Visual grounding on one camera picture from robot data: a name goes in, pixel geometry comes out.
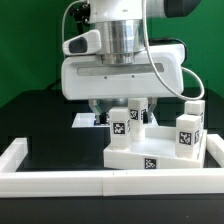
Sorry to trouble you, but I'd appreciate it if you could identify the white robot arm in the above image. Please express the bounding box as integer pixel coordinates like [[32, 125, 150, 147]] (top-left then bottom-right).
[[61, 0, 201, 125]]

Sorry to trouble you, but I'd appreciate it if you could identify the white fiducial marker sheet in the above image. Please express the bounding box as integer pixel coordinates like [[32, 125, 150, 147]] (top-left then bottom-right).
[[72, 113, 158, 128]]

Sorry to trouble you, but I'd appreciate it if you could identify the white cable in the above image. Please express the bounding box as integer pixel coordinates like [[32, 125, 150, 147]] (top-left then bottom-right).
[[61, 0, 88, 51]]

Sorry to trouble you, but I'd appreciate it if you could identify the black cable bundle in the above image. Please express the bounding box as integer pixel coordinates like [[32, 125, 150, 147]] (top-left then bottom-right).
[[45, 78, 64, 91]]

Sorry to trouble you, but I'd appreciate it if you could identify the white square table top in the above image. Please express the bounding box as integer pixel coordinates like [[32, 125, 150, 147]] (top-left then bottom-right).
[[103, 126, 207, 169]]

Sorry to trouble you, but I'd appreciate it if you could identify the white U-shaped obstacle fence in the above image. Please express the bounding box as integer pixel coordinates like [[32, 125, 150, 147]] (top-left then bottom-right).
[[0, 138, 224, 198]]

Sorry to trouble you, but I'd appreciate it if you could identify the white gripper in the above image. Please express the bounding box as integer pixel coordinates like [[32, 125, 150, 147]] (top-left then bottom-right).
[[61, 30, 185, 125]]

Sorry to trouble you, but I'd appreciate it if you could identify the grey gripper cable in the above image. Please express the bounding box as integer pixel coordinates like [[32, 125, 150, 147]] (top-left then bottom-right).
[[142, 0, 206, 102]]

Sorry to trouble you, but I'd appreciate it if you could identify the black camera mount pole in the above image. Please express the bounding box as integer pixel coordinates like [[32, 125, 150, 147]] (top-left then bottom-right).
[[69, 3, 90, 34]]

